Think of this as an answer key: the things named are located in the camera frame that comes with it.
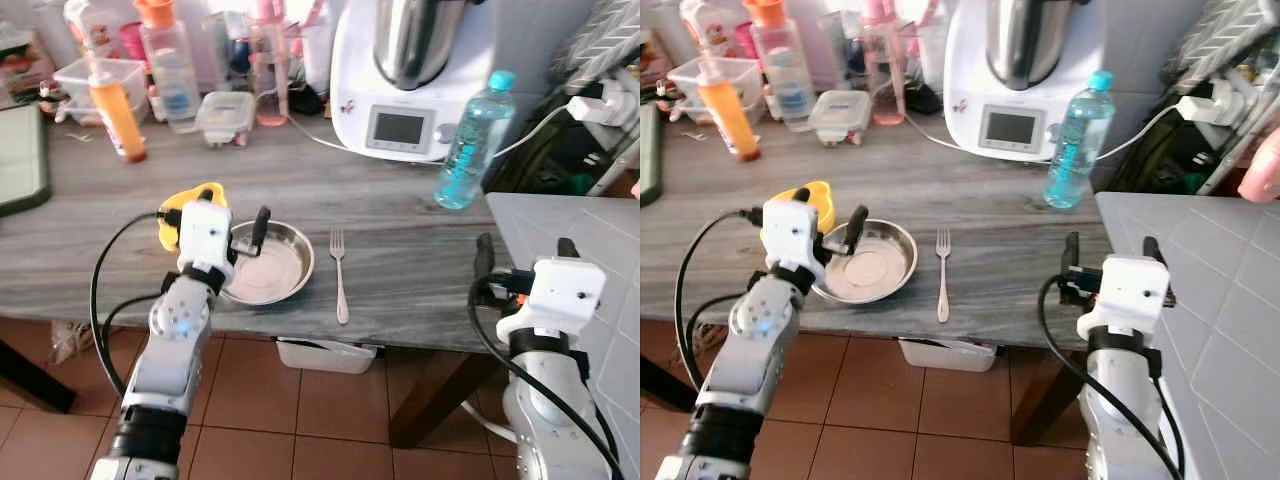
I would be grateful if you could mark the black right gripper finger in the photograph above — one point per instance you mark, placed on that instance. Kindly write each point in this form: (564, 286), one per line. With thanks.
(568, 250)
(485, 255)
(1151, 249)
(1071, 252)

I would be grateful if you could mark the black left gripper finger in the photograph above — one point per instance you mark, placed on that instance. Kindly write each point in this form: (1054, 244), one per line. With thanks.
(800, 194)
(856, 228)
(213, 193)
(262, 228)

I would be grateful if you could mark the person's bare forearm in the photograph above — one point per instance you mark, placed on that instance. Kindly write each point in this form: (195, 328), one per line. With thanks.
(1262, 170)

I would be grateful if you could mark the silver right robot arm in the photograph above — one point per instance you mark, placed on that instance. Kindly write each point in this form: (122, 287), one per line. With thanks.
(1120, 420)
(545, 410)

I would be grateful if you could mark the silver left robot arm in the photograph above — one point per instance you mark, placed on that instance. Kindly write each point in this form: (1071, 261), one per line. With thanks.
(170, 350)
(750, 350)

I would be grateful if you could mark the yellow plastic cup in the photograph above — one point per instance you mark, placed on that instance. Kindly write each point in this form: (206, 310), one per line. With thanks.
(820, 205)
(168, 235)

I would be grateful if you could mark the grey tiled table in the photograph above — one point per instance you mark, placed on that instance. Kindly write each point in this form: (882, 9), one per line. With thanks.
(1200, 250)
(590, 230)

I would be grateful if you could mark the round steel plate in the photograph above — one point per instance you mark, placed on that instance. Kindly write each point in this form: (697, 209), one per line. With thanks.
(880, 265)
(285, 265)

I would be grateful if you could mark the grey wooden table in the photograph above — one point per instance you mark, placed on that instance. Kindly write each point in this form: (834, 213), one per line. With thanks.
(400, 230)
(1000, 230)

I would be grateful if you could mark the small lidded plastic container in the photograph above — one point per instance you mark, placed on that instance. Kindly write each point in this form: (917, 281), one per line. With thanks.
(225, 115)
(838, 115)

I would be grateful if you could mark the steel fork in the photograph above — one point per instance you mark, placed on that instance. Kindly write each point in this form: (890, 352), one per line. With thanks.
(943, 290)
(341, 290)

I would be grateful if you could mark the blue plastic water bottle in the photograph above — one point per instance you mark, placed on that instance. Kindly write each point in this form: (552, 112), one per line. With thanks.
(472, 150)
(1078, 150)

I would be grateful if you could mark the orange squeeze bottle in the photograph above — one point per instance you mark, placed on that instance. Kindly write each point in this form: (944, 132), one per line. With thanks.
(120, 120)
(730, 118)

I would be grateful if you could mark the clear bottle with orange cap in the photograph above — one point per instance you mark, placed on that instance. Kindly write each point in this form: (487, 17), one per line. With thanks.
(170, 80)
(782, 80)

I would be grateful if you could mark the pink drinking bottle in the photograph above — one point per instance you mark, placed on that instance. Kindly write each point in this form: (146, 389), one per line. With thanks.
(885, 70)
(268, 70)

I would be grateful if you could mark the white plastic bin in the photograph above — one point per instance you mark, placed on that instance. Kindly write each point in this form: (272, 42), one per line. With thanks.
(325, 355)
(945, 355)

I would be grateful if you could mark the white power adapter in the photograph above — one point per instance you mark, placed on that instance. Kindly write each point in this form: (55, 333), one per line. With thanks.
(600, 108)
(1205, 108)

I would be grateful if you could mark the clear plastic storage box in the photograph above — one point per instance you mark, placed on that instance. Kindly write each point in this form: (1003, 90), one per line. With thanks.
(75, 85)
(690, 85)

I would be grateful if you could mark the white kitchen appliance with display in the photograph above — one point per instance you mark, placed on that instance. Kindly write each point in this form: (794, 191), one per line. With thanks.
(965, 90)
(350, 90)

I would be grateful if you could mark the white printed bottle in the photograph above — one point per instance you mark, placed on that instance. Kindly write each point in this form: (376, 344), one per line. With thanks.
(92, 25)
(710, 25)

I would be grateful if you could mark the grey chevron chair back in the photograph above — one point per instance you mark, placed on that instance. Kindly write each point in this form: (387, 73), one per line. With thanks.
(1220, 40)
(605, 40)

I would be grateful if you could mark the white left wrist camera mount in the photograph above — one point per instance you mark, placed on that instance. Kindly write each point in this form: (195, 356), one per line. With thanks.
(795, 235)
(205, 235)

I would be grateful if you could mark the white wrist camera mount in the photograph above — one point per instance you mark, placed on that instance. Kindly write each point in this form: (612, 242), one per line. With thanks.
(205, 235)
(795, 235)
(560, 295)
(1130, 295)

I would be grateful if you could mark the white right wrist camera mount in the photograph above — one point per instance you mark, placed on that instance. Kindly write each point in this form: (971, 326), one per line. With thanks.
(1130, 295)
(560, 295)

